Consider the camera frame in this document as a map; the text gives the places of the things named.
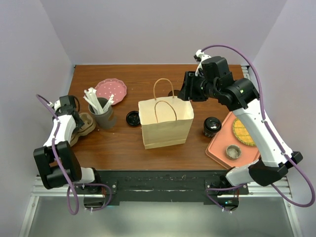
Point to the pink polka dot plate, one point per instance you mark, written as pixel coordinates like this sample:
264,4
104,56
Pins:
108,87

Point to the salmon pink tray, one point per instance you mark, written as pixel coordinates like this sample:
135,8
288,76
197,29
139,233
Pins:
216,150

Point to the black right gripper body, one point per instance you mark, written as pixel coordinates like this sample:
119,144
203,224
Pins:
204,89

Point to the aluminium frame rail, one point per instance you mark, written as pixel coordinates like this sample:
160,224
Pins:
120,193

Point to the small grey sugar bowl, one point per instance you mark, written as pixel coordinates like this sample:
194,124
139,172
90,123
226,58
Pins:
233,152

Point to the black cup lid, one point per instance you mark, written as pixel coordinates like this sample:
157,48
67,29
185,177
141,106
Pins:
212,122
133,119

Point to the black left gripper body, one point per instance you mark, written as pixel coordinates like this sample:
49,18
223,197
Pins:
79,124

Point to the brown pulp cup carrier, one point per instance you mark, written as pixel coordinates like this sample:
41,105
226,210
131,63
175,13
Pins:
88,127

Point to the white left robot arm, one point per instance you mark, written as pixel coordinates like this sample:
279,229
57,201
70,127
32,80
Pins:
55,160

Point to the yellow woven coaster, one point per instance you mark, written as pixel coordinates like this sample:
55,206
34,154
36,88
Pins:
241,133

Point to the black takeout coffee cup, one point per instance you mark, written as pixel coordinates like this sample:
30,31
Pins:
210,132

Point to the white wrapped straws bundle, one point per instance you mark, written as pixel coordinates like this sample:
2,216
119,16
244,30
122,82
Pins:
91,98

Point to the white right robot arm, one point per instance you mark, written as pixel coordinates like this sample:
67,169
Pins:
213,79

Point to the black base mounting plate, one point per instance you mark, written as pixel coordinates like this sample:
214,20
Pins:
159,180

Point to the yellow paper bag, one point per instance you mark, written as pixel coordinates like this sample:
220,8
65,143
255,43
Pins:
165,121

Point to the grey straw holder cup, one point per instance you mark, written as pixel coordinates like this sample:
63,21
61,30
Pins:
107,120

